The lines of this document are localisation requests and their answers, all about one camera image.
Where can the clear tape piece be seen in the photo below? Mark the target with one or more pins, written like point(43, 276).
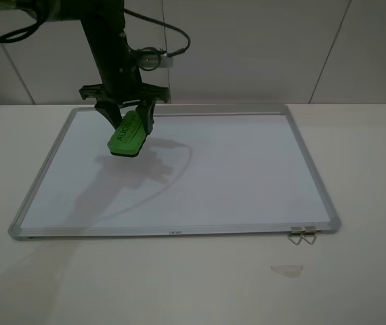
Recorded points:
point(288, 271)

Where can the grey whiteboard pen tray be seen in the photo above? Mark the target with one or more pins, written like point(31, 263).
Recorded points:
point(220, 109)

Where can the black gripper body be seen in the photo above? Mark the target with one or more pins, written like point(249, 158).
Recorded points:
point(120, 88)

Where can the left metal hanging clip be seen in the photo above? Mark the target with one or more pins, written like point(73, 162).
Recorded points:
point(296, 235)

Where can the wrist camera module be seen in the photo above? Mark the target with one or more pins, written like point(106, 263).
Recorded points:
point(149, 59)

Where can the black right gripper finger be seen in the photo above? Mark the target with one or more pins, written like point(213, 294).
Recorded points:
point(145, 111)

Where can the right metal hanging clip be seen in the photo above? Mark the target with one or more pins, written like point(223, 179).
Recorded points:
point(309, 234)

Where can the green whiteboard eraser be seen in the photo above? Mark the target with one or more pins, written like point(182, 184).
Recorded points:
point(129, 136)

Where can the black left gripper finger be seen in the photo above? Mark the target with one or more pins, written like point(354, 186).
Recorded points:
point(110, 111)

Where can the metal hanging clip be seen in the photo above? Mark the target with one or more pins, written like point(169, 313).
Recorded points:
point(296, 235)
point(309, 234)

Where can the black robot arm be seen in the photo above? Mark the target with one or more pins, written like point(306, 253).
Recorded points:
point(118, 64)

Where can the white framed whiteboard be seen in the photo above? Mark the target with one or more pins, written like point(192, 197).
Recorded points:
point(195, 175)

